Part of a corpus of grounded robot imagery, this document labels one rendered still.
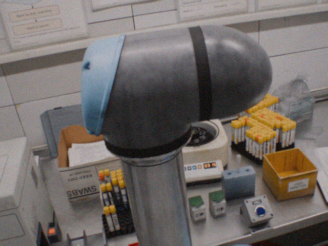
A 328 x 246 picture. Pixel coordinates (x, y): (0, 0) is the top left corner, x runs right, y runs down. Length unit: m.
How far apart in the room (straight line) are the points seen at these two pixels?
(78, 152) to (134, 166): 0.95
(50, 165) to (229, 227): 0.78
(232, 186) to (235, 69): 0.75
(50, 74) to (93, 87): 1.01
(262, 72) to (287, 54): 1.21
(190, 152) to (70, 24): 0.64
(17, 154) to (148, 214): 0.59
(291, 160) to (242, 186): 0.23
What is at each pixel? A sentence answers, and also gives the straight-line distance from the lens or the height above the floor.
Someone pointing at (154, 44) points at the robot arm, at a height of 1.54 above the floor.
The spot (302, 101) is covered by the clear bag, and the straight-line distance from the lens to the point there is 1.55.
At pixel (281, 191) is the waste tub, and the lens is 1.11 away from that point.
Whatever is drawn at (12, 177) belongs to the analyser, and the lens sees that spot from 0.90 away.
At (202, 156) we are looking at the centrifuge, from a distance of 1.19.
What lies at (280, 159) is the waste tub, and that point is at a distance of 1.20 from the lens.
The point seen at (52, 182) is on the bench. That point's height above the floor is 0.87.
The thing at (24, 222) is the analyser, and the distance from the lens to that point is 0.90.
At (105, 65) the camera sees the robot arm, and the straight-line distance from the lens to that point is 0.37.
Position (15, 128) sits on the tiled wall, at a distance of 1.48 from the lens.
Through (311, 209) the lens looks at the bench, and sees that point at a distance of 1.13.
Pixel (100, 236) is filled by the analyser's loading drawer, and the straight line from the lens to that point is 1.02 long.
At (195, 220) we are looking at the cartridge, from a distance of 1.05.
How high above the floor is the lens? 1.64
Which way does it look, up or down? 29 degrees down
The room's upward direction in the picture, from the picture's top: 7 degrees counter-clockwise
